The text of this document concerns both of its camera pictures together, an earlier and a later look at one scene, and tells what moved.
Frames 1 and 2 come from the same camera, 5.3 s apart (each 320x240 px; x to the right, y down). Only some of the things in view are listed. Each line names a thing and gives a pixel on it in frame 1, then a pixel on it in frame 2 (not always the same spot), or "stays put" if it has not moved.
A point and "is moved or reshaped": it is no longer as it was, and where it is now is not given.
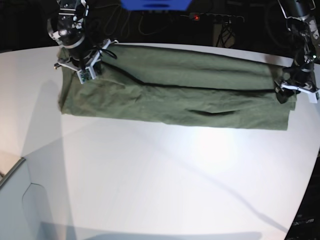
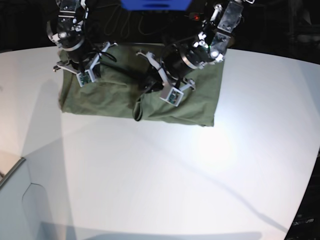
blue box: [156, 5] stays put
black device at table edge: [305, 224] stays put
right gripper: [300, 76] -> [178, 62]
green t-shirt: [189, 84] is moved or reshaped
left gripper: [68, 31] stays put
